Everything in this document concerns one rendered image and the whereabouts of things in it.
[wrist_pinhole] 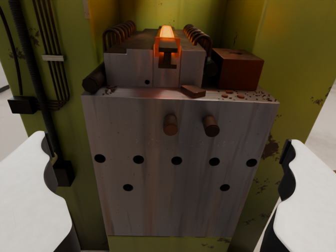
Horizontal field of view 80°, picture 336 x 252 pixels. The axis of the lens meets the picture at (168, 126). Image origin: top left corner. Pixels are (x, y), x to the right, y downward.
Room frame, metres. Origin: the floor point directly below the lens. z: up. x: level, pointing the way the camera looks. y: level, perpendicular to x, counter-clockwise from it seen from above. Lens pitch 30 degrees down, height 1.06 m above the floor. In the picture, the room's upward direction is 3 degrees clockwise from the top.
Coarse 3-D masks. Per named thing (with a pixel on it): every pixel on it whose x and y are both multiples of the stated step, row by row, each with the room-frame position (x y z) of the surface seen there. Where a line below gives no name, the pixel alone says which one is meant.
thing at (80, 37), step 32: (0, 0) 0.54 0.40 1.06; (64, 0) 0.54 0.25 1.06; (96, 0) 0.61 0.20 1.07; (0, 32) 0.54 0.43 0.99; (32, 32) 0.54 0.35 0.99; (64, 32) 0.54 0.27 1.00; (96, 32) 0.58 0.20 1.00; (64, 64) 0.54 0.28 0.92; (96, 64) 0.55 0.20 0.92; (32, 128) 0.54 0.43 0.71; (64, 128) 0.54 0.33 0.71; (64, 192) 0.54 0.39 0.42; (96, 192) 0.54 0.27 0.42; (96, 224) 0.54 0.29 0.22
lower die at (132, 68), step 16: (144, 32) 0.69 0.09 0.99; (160, 32) 0.62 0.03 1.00; (176, 32) 0.72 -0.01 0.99; (112, 48) 0.46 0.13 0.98; (128, 48) 0.41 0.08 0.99; (144, 48) 0.42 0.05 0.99; (192, 48) 0.43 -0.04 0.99; (112, 64) 0.41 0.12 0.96; (128, 64) 0.41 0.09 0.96; (144, 64) 0.41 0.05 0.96; (176, 64) 0.41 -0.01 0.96; (192, 64) 0.41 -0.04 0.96; (112, 80) 0.41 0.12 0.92; (128, 80) 0.41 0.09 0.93; (144, 80) 0.41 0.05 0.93; (160, 80) 0.41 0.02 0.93; (176, 80) 0.41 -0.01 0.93; (192, 80) 0.41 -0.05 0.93
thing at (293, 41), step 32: (256, 0) 0.61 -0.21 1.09; (288, 0) 0.56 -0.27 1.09; (320, 0) 0.57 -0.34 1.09; (224, 32) 0.86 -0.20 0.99; (256, 32) 0.57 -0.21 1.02; (288, 32) 0.56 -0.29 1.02; (320, 32) 0.57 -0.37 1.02; (288, 64) 0.56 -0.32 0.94; (320, 64) 0.57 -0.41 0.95; (288, 96) 0.57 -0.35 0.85; (320, 96) 0.57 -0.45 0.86; (288, 128) 0.57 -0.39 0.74; (256, 192) 0.57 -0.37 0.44; (256, 224) 0.57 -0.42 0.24
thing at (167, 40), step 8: (168, 32) 0.55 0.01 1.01; (160, 40) 0.38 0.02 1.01; (168, 40) 0.38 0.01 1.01; (176, 40) 0.40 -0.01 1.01; (160, 48) 0.31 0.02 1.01; (168, 48) 0.31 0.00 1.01; (176, 48) 0.31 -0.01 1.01; (160, 56) 0.36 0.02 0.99; (168, 56) 0.31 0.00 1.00; (176, 56) 0.40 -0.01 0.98; (160, 64) 0.31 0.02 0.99; (168, 64) 0.31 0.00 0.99
